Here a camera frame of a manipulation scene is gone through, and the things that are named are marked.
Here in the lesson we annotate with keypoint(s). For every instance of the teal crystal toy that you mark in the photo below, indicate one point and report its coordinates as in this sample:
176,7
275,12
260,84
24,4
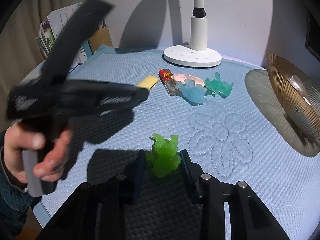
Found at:
216,86

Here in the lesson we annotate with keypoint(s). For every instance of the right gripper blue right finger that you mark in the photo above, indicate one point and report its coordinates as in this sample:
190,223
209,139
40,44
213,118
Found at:
191,173

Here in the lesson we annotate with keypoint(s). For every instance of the clear plastic cup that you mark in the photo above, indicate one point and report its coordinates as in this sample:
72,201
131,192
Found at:
299,87

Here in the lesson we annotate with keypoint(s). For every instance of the pink oval dish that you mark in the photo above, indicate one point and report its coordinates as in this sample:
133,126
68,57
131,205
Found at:
182,77

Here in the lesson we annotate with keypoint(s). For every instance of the left hand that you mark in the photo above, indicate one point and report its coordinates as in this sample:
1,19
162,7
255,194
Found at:
50,169

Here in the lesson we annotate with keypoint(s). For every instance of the light blue crystal toy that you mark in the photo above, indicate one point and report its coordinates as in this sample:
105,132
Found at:
194,94

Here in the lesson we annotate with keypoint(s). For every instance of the white booklet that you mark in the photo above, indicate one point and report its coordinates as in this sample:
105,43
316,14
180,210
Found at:
58,18

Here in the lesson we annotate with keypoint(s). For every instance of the red lighter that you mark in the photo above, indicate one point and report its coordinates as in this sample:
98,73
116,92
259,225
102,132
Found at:
166,78

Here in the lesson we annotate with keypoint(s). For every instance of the white desk lamp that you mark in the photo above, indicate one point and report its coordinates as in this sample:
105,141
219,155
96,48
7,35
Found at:
196,54

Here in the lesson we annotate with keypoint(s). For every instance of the yellow eraser block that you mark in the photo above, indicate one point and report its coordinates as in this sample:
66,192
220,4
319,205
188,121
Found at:
148,83

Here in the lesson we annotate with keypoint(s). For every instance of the amber ribbed glass bowl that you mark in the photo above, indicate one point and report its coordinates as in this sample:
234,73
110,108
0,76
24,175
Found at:
305,117

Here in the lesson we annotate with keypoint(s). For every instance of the brown cardboard holder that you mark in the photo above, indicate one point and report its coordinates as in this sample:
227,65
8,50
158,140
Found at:
100,37

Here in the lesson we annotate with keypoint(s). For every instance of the green crystal toy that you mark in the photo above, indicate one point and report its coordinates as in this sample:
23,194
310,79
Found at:
164,155

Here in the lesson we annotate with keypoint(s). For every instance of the green book stack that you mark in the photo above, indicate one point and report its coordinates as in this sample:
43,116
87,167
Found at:
45,39

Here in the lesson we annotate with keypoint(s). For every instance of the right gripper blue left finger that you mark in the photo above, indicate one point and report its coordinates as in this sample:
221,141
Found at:
134,172

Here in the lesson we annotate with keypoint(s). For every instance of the light blue quilted mat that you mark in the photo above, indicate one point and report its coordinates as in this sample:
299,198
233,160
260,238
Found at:
229,137

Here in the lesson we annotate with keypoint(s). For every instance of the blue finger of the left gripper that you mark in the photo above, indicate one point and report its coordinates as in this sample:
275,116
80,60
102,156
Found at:
112,87
109,102

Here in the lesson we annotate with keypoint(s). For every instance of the blue illustrated book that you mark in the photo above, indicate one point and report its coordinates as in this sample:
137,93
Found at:
83,54

